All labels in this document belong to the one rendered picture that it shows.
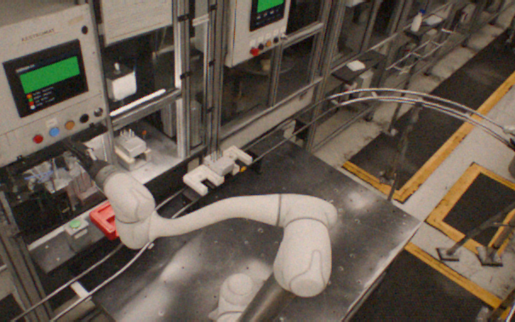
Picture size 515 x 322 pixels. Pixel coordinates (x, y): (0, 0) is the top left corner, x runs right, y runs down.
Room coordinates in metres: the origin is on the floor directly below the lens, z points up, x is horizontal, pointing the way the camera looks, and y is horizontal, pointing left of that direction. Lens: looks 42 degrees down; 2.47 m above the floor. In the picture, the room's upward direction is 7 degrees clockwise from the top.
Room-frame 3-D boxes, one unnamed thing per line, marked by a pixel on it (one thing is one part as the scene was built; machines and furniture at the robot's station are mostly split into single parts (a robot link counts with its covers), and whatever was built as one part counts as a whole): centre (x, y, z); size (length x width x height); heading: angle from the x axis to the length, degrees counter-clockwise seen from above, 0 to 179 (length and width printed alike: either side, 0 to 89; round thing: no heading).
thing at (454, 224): (2.56, -1.83, 0.01); 1.00 x 0.55 x 0.01; 143
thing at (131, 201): (0.93, 0.37, 1.41); 0.16 x 0.11 x 0.13; 53
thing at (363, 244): (1.40, -0.08, 0.66); 1.50 x 1.06 x 0.04; 143
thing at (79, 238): (1.10, 0.69, 0.97); 0.08 x 0.08 x 0.12; 53
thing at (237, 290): (0.97, 0.00, 0.85); 0.18 x 0.16 x 0.22; 2
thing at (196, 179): (1.70, 0.19, 0.84); 0.36 x 0.14 x 0.10; 143
